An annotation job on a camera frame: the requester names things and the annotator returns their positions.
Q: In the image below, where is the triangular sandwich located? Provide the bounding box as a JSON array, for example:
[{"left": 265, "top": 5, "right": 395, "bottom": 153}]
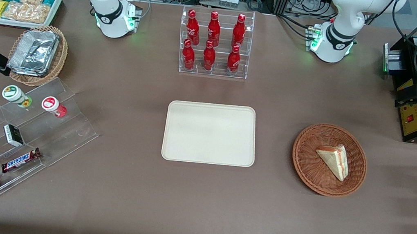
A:
[{"left": 312, "top": 141, "right": 353, "bottom": 183}]

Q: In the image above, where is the aluminium foil tray stack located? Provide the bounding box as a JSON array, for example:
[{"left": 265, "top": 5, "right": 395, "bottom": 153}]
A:
[{"left": 7, "top": 26, "right": 61, "bottom": 79}]

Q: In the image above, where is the tan oval wicker basket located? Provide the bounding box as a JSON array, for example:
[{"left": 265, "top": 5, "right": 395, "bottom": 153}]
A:
[{"left": 4, "top": 20, "right": 72, "bottom": 91}]

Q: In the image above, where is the brown round wicker basket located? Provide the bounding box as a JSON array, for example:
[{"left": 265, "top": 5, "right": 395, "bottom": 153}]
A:
[{"left": 286, "top": 119, "right": 373, "bottom": 202}]

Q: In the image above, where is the cream rectangular tray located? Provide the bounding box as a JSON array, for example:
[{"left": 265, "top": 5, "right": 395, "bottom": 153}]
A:
[{"left": 160, "top": 95, "right": 262, "bottom": 173}]

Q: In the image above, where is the white rectangular snack bin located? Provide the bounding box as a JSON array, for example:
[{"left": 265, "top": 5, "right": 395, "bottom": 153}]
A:
[{"left": 0, "top": 0, "right": 63, "bottom": 35}]

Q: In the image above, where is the green lid snack cup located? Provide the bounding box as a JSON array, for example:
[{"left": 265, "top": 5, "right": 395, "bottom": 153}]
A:
[{"left": 0, "top": 84, "right": 35, "bottom": 109}]

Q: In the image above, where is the red lid snack cup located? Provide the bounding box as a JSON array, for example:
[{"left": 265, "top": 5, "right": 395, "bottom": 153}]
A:
[{"left": 40, "top": 95, "right": 69, "bottom": 119}]

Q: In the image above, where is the small black box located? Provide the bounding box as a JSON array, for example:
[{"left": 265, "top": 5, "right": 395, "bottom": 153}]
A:
[{"left": 1, "top": 123, "right": 27, "bottom": 148}]

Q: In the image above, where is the clear acrylic stepped shelf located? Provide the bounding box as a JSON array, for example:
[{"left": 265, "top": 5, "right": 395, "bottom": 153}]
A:
[{"left": 0, "top": 69, "right": 107, "bottom": 228}]

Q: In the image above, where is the red cola bottle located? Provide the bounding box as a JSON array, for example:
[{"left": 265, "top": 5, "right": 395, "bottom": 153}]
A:
[
  {"left": 201, "top": 40, "right": 218, "bottom": 72},
  {"left": 205, "top": 10, "right": 224, "bottom": 48},
  {"left": 179, "top": 38, "right": 198, "bottom": 71},
  {"left": 231, "top": 13, "right": 249, "bottom": 49},
  {"left": 184, "top": 9, "right": 204, "bottom": 46},
  {"left": 225, "top": 44, "right": 243, "bottom": 76}
]

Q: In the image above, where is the clear acrylic bottle rack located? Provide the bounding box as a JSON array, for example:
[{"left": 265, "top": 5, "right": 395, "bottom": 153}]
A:
[{"left": 173, "top": 1, "right": 257, "bottom": 82}]

